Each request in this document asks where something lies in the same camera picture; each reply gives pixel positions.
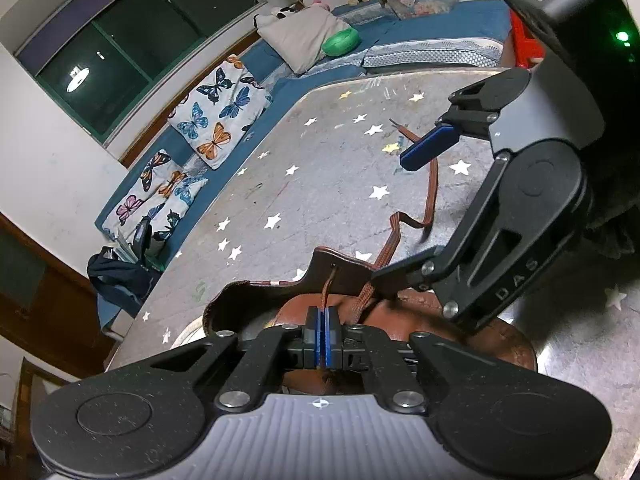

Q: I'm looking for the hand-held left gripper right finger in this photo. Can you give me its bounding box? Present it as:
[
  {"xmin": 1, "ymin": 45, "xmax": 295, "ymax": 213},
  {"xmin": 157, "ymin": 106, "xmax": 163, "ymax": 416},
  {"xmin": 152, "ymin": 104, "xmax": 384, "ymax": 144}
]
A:
[{"xmin": 325, "ymin": 307, "xmax": 538, "ymax": 415}]

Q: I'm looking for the plain grey pillow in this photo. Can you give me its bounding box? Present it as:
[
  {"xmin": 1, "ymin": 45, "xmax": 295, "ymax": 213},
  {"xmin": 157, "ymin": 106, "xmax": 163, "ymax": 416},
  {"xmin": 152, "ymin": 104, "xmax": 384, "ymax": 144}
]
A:
[{"xmin": 257, "ymin": 6, "xmax": 353, "ymax": 75}]

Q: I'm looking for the brown wooden door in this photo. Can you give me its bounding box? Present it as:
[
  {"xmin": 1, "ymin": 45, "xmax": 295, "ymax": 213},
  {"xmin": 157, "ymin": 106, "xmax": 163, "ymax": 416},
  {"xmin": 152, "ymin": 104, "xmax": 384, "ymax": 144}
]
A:
[{"xmin": 0, "ymin": 215, "xmax": 116, "ymax": 376}]

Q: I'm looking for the panda plush toy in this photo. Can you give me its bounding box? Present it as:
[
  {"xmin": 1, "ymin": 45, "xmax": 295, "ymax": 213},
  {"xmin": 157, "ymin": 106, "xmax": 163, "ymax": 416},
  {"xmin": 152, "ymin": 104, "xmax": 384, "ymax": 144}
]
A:
[{"xmin": 252, "ymin": 4, "xmax": 301, "ymax": 28}]

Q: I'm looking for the dark blue backpack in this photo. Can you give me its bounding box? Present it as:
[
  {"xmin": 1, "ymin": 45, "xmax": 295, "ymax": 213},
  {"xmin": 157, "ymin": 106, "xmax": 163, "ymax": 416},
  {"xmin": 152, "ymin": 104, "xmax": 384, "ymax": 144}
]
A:
[{"xmin": 87, "ymin": 246, "xmax": 163, "ymax": 318}]

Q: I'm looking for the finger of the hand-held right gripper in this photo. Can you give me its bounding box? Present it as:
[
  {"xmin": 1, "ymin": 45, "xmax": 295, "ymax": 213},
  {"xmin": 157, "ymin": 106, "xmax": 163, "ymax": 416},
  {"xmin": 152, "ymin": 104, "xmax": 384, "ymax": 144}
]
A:
[
  {"xmin": 372, "ymin": 152, "xmax": 581, "ymax": 333},
  {"xmin": 399, "ymin": 66, "xmax": 532, "ymax": 172}
]

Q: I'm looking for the black curved padded object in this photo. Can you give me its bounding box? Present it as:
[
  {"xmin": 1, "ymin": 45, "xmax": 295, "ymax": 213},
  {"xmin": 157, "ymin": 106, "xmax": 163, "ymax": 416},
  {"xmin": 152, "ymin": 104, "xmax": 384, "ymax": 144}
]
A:
[{"xmin": 131, "ymin": 217, "xmax": 153, "ymax": 261}]

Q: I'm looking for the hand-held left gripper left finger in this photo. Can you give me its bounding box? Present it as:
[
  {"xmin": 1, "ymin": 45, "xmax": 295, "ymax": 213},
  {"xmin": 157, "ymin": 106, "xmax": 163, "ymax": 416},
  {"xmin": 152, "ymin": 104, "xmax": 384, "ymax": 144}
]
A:
[{"xmin": 107, "ymin": 306, "xmax": 326, "ymax": 415}]

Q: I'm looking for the long butterfly-print cushion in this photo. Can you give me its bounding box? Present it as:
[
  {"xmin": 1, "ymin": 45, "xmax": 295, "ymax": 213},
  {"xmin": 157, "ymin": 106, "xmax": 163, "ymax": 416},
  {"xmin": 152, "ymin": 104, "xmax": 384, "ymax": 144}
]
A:
[{"xmin": 115, "ymin": 149, "xmax": 208, "ymax": 256}]

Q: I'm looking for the stack of books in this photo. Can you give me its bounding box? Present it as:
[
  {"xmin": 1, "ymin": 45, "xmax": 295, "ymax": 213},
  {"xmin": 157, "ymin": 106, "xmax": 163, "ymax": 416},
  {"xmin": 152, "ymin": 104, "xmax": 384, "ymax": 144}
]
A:
[{"xmin": 116, "ymin": 225, "xmax": 138, "ymax": 263}]

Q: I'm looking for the green-framed window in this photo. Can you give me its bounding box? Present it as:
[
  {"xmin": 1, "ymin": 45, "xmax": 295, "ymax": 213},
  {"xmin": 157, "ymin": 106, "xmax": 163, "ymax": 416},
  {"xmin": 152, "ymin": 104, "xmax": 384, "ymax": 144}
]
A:
[{"xmin": 15, "ymin": 0, "xmax": 261, "ymax": 143}]

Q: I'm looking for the square butterfly-print cushion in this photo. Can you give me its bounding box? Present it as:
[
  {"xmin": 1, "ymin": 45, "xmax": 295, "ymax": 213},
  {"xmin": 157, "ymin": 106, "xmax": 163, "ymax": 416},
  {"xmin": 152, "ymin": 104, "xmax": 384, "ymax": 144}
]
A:
[{"xmin": 169, "ymin": 56, "xmax": 273, "ymax": 170}]

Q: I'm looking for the blue corner sofa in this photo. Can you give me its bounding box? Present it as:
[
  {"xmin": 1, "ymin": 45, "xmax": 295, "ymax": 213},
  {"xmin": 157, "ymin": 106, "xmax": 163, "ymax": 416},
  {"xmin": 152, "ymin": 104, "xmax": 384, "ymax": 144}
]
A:
[{"xmin": 95, "ymin": 0, "xmax": 511, "ymax": 333}]

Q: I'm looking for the brown leather shoe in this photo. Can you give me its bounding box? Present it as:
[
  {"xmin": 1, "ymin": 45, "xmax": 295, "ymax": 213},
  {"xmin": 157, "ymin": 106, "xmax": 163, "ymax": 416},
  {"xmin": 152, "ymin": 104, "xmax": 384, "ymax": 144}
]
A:
[{"xmin": 202, "ymin": 247, "xmax": 538, "ymax": 396}]

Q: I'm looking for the green round toy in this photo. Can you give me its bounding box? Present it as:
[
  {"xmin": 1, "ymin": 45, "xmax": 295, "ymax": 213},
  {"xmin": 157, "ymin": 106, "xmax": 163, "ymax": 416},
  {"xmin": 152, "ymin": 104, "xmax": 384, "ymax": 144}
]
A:
[{"xmin": 321, "ymin": 27, "xmax": 361, "ymax": 57}]

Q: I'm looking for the red plastic stool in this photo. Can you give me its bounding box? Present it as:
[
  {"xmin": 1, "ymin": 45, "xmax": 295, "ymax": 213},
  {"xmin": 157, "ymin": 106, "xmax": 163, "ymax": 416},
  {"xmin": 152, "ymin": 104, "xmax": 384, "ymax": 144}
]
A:
[{"xmin": 510, "ymin": 10, "xmax": 546, "ymax": 68}]

